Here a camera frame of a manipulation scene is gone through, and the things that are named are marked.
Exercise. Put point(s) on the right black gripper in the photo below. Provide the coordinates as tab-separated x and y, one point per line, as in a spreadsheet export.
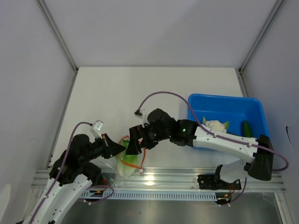
138	132

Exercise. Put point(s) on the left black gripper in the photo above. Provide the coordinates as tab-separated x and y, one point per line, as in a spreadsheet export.
111	148

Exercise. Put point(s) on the green lettuce head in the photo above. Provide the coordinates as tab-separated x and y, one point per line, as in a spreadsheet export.
127	165

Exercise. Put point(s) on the clear zip bag orange zipper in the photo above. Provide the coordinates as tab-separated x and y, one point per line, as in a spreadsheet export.
110	165

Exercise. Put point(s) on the white cauliflower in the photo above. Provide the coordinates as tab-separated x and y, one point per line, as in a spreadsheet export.
216	125

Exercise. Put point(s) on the dark green cucumber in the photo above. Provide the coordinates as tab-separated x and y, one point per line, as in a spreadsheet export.
246	129

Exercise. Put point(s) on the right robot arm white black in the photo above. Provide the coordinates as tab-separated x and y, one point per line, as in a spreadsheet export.
182	133

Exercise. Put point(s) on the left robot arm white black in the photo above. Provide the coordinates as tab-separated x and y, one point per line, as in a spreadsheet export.
72	174

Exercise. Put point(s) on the blue plastic bin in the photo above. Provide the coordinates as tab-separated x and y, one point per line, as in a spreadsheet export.
235	110

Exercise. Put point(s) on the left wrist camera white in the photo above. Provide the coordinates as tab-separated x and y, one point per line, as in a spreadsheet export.
95	129

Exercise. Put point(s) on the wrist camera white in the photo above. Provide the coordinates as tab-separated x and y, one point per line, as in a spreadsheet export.
140	113
95	129

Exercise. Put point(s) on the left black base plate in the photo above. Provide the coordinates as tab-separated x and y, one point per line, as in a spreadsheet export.
108	178

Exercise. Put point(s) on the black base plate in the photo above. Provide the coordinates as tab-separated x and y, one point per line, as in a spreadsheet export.
207	182
108	178

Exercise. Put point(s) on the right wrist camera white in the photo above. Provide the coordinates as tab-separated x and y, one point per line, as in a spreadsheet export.
140	113

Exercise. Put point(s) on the aluminium mounting rail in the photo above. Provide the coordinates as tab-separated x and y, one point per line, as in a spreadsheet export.
185	179

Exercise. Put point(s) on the white slotted cable duct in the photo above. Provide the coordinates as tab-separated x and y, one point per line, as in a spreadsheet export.
151	195

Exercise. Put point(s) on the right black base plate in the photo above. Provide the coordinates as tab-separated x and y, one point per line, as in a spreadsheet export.
207	182

